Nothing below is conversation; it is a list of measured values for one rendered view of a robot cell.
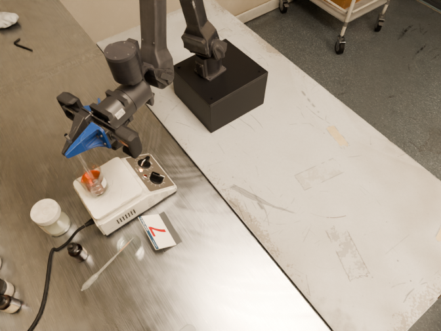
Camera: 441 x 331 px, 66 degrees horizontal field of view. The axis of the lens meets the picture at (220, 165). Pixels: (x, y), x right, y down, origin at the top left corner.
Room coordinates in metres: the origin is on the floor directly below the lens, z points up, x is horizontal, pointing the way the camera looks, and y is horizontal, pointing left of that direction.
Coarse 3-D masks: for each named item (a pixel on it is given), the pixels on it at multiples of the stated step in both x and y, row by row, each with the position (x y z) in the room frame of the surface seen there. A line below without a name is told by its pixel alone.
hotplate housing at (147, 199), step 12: (132, 168) 0.44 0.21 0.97; (144, 192) 0.37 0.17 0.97; (156, 192) 0.38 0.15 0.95; (168, 192) 0.39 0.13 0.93; (84, 204) 0.34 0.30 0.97; (132, 204) 0.34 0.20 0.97; (144, 204) 0.35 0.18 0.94; (108, 216) 0.31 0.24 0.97; (120, 216) 0.32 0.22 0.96; (132, 216) 0.33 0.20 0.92; (108, 228) 0.30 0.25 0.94
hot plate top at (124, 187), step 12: (108, 168) 0.42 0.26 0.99; (120, 168) 0.42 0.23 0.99; (108, 180) 0.39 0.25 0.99; (120, 180) 0.39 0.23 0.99; (132, 180) 0.39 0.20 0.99; (84, 192) 0.36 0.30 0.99; (108, 192) 0.36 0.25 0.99; (120, 192) 0.36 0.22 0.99; (132, 192) 0.36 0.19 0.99; (96, 204) 0.33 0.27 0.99; (108, 204) 0.33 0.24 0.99; (120, 204) 0.33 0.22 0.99; (96, 216) 0.30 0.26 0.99
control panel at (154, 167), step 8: (128, 160) 0.46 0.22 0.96; (136, 160) 0.47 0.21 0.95; (152, 160) 0.48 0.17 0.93; (136, 168) 0.44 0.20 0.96; (152, 168) 0.45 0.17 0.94; (160, 168) 0.46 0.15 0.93; (144, 184) 0.39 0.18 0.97; (152, 184) 0.40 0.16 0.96; (160, 184) 0.40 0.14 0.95; (168, 184) 0.41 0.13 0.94
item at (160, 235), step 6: (150, 216) 0.33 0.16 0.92; (156, 216) 0.34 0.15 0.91; (144, 222) 0.31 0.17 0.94; (150, 222) 0.32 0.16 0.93; (156, 222) 0.32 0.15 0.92; (150, 228) 0.30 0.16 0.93; (156, 228) 0.30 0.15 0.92; (162, 228) 0.31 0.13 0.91; (156, 234) 0.28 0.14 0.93; (162, 234) 0.29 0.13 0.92; (168, 234) 0.29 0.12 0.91; (156, 240) 0.27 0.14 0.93; (162, 240) 0.27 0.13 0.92; (168, 240) 0.28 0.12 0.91; (162, 246) 0.26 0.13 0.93
